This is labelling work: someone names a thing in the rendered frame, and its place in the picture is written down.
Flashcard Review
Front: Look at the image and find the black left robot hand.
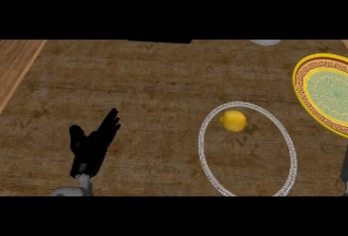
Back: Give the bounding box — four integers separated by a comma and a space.
68, 107, 123, 180

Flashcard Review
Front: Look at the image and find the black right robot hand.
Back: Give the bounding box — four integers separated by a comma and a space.
340, 149, 348, 196

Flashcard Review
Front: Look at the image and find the pale grey round object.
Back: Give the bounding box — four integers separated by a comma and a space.
248, 39, 284, 47

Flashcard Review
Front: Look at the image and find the yellow cupcake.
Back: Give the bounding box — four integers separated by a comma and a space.
219, 109, 250, 134

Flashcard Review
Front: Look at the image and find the yellow patterned plate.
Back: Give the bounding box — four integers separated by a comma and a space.
291, 53, 348, 138

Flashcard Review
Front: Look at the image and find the oval placemat with white rim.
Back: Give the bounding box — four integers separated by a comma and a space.
198, 100, 300, 197

